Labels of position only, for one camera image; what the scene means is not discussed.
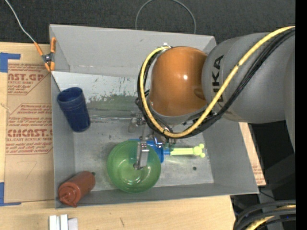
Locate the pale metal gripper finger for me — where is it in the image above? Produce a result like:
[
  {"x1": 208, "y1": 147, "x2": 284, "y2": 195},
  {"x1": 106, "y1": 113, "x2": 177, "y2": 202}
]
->
[
  {"x1": 133, "y1": 141, "x2": 150, "y2": 171},
  {"x1": 128, "y1": 114, "x2": 146, "y2": 134}
]

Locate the blue plastic toy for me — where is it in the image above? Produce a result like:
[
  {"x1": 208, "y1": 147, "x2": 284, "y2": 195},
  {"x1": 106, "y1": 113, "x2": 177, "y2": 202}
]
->
[{"x1": 129, "y1": 139, "x2": 171, "y2": 164}]

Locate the clear green plastic bowl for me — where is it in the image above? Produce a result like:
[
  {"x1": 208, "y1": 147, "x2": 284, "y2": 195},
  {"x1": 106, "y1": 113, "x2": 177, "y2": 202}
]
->
[{"x1": 106, "y1": 139, "x2": 162, "y2": 193}]

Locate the light green mouse-eared stick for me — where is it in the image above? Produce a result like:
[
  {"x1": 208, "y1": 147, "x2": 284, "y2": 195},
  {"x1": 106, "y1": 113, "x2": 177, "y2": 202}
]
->
[{"x1": 169, "y1": 143, "x2": 206, "y2": 158}]

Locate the dark blue plastic cup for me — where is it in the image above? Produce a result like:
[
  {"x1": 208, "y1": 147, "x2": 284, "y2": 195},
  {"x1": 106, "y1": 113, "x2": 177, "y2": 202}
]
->
[{"x1": 57, "y1": 87, "x2": 91, "y2": 133}]

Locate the red-brown plastic bottle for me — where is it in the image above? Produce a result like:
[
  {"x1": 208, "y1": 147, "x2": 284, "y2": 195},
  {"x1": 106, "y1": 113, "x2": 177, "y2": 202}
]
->
[{"x1": 58, "y1": 171, "x2": 96, "y2": 208}]

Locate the grey metal bin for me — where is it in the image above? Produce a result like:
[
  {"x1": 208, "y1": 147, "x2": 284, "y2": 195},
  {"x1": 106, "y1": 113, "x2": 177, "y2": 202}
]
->
[{"x1": 49, "y1": 24, "x2": 260, "y2": 209}]

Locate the brown cardboard board, red print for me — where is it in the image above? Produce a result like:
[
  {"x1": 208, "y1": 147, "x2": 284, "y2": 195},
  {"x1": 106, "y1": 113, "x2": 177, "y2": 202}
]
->
[{"x1": 0, "y1": 41, "x2": 267, "y2": 207}]

